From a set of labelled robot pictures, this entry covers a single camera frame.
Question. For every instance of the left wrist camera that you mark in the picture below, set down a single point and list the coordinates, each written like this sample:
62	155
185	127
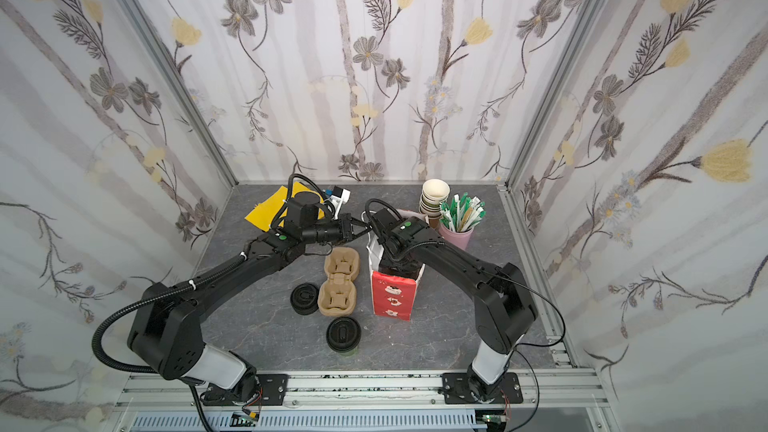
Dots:
338	197

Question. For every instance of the brown pulp cup carrier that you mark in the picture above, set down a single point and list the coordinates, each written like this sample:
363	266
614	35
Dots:
337	296

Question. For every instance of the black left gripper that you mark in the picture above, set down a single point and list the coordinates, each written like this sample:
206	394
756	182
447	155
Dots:
346	228

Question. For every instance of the green white wrapped straws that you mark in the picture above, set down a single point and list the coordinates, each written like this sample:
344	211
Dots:
461	213

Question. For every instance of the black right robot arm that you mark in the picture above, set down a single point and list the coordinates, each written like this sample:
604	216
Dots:
504	308

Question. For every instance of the stack of paper cups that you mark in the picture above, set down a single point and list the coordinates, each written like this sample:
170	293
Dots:
434	193

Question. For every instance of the stack of black lids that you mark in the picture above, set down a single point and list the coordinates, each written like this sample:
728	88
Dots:
304	299

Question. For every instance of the pink straw holder cup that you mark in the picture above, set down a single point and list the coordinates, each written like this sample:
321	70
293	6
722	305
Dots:
458	239

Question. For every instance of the yellow napkin stack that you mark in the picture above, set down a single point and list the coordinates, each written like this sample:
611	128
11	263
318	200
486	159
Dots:
262	214

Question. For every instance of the red white paper bag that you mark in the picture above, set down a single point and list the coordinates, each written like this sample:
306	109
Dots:
393	292

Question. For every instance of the black plastic cup lid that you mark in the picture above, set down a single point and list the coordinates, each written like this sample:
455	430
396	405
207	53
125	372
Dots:
343	333

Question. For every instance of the aluminium mounting rail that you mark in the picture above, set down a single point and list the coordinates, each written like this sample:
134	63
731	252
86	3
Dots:
434	400

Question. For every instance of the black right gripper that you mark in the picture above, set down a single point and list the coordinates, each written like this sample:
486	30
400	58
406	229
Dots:
377	223

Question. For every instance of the green paper coffee cup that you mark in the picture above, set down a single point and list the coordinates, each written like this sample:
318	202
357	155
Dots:
350	352

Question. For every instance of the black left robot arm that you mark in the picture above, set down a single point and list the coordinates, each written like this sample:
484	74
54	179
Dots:
166	333

